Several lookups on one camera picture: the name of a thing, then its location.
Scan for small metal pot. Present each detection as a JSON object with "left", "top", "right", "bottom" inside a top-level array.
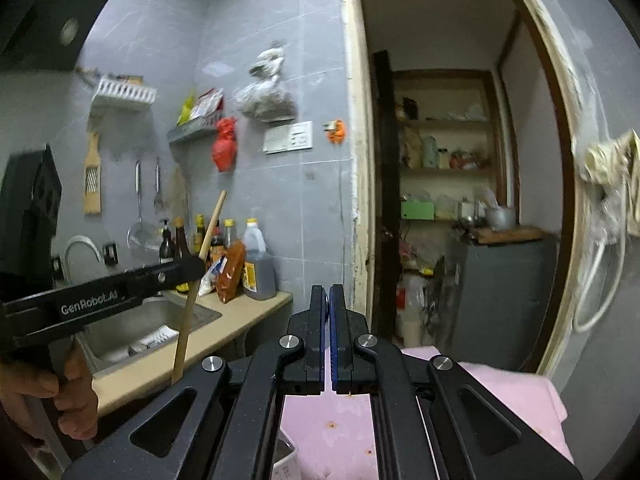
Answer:
[{"left": 457, "top": 200, "right": 481, "bottom": 231}]

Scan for pink floral tablecloth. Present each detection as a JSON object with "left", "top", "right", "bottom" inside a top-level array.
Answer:
[{"left": 277, "top": 345, "right": 576, "bottom": 480}]

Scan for white striped cloth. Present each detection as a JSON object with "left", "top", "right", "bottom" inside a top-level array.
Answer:
[{"left": 127, "top": 327, "right": 178, "bottom": 356}]

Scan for yellow packet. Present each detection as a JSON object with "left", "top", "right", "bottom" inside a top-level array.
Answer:
[{"left": 177, "top": 92, "right": 197, "bottom": 126}]

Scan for white hose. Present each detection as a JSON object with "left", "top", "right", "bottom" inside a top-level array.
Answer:
[{"left": 572, "top": 235, "right": 628, "bottom": 333}]

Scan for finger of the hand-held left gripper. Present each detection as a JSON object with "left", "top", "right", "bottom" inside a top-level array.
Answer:
[{"left": 127, "top": 255, "right": 207, "bottom": 301}]

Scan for long wooden utensil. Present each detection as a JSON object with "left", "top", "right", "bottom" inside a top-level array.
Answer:
[{"left": 171, "top": 190, "right": 227, "bottom": 387}]

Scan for dark wooden door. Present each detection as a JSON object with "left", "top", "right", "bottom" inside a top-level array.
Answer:
[{"left": 370, "top": 50, "right": 401, "bottom": 341}]

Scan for metal skimmer ladle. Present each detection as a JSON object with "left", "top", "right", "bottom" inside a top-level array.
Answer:
[{"left": 126, "top": 160, "right": 161, "bottom": 253}]

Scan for dark pump bottle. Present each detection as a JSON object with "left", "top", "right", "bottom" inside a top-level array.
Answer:
[{"left": 159, "top": 219, "right": 176, "bottom": 264}]

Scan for grey wall shelf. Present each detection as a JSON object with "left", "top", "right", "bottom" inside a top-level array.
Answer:
[{"left": 167, "top": 115, "right": 223, "bottom": 146}]

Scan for cream hanging cloth gloves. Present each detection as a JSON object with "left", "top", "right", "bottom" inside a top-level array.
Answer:
[{"left": 577, "top": 129, "right": 640, "bottom": 238}]

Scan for red and white packet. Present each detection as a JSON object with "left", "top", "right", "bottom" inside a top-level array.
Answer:
[{"left": 190, "top": 87, "right": 224, "bottom": 121}]

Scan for tan hanging board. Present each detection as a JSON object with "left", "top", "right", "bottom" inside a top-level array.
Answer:
[{"left": 172, "top": 165, "right": 193, "bottom": 226}]

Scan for person's left hand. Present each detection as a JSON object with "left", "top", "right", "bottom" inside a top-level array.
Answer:
[{"left": 0, "top": 346, "right": 101, "bottom": 442}]

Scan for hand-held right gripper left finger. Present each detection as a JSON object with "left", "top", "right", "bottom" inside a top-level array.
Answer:
[{"left": 62, "top": 285, "right": 331, "bottom": 480}]

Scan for wooden cutting board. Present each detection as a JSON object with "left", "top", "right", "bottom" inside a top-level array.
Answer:
[{"left": 472, "top": 226, "right": 546, "bottom": 245}]

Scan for white wall rack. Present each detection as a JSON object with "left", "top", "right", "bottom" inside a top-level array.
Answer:
[{"left": 91, "top": 75, "right": 157, "bottom": 108}]

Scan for dark sauce bottle red cap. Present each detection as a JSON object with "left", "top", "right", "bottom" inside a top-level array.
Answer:
[{"left": 210, "top": 220, "right": 225, "bottom": 261}]

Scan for wooden grater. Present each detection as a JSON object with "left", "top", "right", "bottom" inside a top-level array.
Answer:
[{"left": 82, "top": 132, "right": 102, "bottom": 216}]

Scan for white wall switch panel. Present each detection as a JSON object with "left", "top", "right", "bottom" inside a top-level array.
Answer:
[{"left": 262, "top": 121, "right": 314, "bottom": 154}]

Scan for plastic bags pile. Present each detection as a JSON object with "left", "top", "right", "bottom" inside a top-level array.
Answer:
[{"left": 397, "top": 270, "right": 441, "bottom": 341}]

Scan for chrome faucet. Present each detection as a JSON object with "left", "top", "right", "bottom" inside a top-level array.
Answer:
[{"left": 62, "top": 235, "right": 106, "bottom": 286}]

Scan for brown snack packet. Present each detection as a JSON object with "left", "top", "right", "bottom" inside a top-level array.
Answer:
[{"left": 215, "top": 240, "right": 247, "bottom": 305}]

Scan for black range hood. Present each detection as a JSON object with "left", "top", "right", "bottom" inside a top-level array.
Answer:
[{"left": 0, "top": 0, "right": 113, "bottom": 73}]

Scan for cream door frame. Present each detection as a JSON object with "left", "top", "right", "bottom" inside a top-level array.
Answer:
[{"left": 340, "top": 0, "right": 586, "bottom": 376}]

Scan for clear bag of dried goods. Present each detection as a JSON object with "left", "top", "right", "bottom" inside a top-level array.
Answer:
[{"left": 232, "top": 40, "right": 298, "bottom": 123}]

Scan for stainless steel sink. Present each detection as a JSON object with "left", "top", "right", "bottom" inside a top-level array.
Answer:
[{"left": 75, "top": 292, "right": 223, "bottom": 376}]

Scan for wooden shelf unit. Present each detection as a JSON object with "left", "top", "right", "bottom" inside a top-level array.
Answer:
[{"left": 392, "top": 70, "right": 501, "bottom": 221}]

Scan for green box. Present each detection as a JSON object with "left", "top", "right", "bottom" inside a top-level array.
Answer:
[{"left": 401, "top": 200, "right": 435, "bottom": 221}]

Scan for brown sauce bottle yellow label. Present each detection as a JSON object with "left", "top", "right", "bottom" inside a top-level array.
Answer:
[{"left": 172, "top": 217, "right": 193, "bottom": 293}]

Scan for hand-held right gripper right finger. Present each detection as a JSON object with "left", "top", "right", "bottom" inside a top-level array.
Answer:
[{"left": 327, "top": 284, "right": 583, "bottom": 480}]

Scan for white plastic utensil basket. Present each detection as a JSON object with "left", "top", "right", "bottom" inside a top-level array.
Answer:
[{"left": 277, "top": 437, "right": 301, "bottom": 480}]

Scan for white and blue packet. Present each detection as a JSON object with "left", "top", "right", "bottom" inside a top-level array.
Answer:
[{"left": 197, "top": 255, "right": 226, "bottom": 297}]

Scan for grey cabinet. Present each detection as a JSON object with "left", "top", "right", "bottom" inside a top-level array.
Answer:
[{"left": 440, "top": 232, "right": 558, "bottom": 371}]

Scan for red plastic bag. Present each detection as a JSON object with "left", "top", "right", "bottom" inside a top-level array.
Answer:
[{"left": 211, "top": 117, "right": 238, "bottom": 173}]

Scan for large oil jug yellow cap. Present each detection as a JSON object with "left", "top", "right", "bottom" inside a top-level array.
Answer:
[{"left": 242, "top": 218, "right": 277, "bottom": 302}]

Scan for hanging metal peeler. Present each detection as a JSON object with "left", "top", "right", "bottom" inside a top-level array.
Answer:
[{"left": 152, "top": 157, "right": 166, "bottom": 213}]

